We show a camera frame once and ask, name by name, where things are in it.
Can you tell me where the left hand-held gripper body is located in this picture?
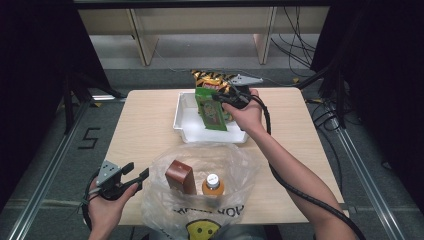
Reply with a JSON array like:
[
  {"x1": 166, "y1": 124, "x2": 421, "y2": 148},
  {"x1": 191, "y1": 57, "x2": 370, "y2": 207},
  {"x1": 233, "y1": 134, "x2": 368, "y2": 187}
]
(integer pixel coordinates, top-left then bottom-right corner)
[{"x1": 95, "y1": 160, "x2": 143, "y2": 202}]

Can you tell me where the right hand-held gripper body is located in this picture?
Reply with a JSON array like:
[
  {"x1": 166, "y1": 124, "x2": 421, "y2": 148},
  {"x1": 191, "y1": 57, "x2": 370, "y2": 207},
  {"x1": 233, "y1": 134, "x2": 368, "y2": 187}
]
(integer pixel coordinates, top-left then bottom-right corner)
[{"x1": 223, "y1": 73, "x2": 264, "y2": 110}]

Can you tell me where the green snack packet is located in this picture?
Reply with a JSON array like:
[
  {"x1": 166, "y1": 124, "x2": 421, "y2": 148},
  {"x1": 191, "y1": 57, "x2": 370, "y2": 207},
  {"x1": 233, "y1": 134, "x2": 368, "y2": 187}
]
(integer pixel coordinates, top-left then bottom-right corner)
[{"x1": 194, "y1": 87, "x2": 229, "y2": 132}]

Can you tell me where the yellow black striped chip bag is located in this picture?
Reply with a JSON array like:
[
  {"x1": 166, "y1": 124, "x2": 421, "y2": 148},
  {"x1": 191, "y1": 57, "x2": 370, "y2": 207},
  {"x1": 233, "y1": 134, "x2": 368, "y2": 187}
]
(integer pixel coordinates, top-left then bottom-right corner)
[{"x1": 191, "y1": 69, "x2": 238, "y2": 123}]

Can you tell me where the clear plastic shopping bag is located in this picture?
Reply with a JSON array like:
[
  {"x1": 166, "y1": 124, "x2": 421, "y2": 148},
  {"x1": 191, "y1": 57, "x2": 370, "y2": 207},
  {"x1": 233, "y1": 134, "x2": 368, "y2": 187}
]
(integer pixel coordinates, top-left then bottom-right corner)
[{"x1": 139, "y1": 142, "x2": 261, "y2": 240}]

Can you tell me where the brown box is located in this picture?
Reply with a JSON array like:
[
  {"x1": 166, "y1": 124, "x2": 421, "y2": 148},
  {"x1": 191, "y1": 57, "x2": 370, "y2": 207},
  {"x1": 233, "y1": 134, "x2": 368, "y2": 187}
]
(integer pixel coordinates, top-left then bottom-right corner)
[{"x1": 164, "y1": 159, "x2": 198, "y2": 196}]

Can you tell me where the white plastic bin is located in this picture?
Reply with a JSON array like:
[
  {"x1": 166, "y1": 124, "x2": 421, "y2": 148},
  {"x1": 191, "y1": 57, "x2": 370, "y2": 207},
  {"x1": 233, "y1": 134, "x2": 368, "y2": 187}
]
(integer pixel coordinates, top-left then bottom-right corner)
[{"x1": 172, "y1": 91, "x2": 250, "y2": 145}]

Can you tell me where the orange drink bottle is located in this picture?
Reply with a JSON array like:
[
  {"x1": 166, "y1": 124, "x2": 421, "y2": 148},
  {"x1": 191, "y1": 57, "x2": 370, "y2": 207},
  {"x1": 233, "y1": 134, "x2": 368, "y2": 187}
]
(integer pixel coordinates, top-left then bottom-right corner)
[{"x1": 201, "y1": 173, "x2": 226, "y2": 208}]

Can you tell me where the person's right hand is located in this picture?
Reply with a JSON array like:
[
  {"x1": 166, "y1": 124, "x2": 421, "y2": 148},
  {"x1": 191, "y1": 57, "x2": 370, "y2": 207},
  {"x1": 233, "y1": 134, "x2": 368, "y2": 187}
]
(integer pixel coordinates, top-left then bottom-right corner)
[{"x1": 221, "y1": 88, "x2": 268, "y2": 135}]

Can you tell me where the person's left hand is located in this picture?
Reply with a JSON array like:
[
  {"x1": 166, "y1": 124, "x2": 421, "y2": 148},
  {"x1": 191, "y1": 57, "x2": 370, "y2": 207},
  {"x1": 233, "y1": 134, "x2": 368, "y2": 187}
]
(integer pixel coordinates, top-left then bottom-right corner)
[{"x1": 87, "y1": 178, "x2": 141, "y2": 235}]

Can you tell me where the beige wooden desk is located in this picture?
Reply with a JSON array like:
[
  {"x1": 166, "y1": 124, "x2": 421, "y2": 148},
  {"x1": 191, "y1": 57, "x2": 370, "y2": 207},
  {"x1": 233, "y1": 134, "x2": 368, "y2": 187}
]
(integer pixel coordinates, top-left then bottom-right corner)
[{"x1": 78, "y1": 6, "x2": 331, "y2": 67}]

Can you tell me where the black metal stand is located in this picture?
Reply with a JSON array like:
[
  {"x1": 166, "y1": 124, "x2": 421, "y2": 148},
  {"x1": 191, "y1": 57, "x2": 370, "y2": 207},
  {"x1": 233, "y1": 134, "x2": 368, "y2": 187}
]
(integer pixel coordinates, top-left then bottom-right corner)
[
  {"x1": 62, "y1": 70, "x2": 127, "y2": 135},
  {"x1": 295, "y1": 61, "x2": 348, "y2": 130}
]

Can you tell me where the black curtain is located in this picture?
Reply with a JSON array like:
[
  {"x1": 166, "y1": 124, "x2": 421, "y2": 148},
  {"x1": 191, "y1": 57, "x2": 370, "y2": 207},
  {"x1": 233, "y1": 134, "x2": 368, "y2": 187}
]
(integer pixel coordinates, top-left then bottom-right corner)
[
  {"x1": 0, "y1": 0, "x2": 113, "y2": 211},
  {"x1": 309, "y1": 0, "x2": 424, "y2": 216}
]

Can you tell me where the person's jeans leg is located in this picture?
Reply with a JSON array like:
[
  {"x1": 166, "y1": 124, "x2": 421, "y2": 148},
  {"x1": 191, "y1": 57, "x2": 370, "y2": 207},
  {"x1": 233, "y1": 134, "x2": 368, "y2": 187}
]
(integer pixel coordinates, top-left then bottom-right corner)
[{"x1": 216, "y1": 224, "x2": 279, "y2": 240}]

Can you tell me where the grey tape strip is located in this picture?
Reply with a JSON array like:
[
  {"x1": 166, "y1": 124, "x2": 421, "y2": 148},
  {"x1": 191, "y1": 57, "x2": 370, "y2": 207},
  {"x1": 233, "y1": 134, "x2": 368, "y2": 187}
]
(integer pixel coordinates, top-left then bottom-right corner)
[{"x1": 339, "y1": 202, "x2": 358, "y2": 215}]

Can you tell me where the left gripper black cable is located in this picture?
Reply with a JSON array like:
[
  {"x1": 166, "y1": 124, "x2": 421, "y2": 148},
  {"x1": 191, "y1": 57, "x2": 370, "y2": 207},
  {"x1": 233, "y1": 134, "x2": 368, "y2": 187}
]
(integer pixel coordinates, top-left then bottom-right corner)
[{"x1": 81, "y1": 169, "x2": 102, "y2": 232}]

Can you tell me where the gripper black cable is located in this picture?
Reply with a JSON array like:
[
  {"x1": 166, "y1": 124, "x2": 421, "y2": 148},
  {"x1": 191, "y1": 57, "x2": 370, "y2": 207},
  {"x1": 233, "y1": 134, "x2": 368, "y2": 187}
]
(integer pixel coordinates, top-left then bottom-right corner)
[
  {"x1": 249, "y1": 94, "x2": 368, "y2": 240},
  {"x1": 81, "y1": 169, "x2": 102, "y2": 232}
]

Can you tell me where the aluminium floor rail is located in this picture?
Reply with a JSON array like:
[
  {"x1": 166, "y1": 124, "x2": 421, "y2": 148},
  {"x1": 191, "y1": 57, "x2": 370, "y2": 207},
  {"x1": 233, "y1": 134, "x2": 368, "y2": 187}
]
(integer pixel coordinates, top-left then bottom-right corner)
[
  {"x1": 332, "y1": 126, "x2": 407, "y2": 240},
  {"x1": 6, "y1": 101, "x2": 93, "y2": 240}
]

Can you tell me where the black cable bundle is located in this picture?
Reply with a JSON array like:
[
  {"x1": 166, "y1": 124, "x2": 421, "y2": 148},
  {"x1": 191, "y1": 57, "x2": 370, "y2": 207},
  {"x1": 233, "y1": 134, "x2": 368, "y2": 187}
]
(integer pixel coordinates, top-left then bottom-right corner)
[{"x1": 270, "y1": 6, "x2": 318, "y2": 78}]

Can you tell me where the black floor cable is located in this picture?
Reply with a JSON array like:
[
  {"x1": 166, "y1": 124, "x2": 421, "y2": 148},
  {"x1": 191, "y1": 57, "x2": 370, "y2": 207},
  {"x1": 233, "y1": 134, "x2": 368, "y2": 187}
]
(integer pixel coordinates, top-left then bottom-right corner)
[{"x1": 308, "y1": 98, "x2": 343, "y2": 133}]

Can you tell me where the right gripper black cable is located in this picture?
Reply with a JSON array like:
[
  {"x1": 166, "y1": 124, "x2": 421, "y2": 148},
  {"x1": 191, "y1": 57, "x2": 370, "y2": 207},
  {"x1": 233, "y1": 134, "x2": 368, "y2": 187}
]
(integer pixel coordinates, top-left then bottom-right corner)
[{"x1": 249, "y1": 94, "x2": 368, "y2": 240}]

